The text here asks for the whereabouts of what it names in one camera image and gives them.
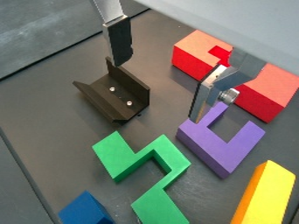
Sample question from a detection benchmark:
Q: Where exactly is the blue U-shaped block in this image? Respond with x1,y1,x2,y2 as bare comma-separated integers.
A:
59,191,115,224

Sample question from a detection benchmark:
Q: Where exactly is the purple U-shaped block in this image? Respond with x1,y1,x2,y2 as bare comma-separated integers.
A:
177,102,266,179

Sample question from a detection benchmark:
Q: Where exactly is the yellow long block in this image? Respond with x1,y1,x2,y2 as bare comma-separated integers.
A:
230,160,295,224

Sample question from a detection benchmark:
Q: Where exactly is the green zigzag block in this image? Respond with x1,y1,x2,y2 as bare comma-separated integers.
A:
93,131,191,224

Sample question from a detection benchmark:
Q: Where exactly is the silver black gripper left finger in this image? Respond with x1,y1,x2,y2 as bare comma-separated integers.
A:
90,0,134,67

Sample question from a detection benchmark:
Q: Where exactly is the black angle fixture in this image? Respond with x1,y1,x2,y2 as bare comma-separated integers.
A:
72,58,151,123

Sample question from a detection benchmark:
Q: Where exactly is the red slotted board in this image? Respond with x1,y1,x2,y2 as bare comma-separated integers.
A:
173,31,299,123

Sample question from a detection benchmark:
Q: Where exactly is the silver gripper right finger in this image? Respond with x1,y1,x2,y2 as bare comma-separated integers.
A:
189,47,267,123

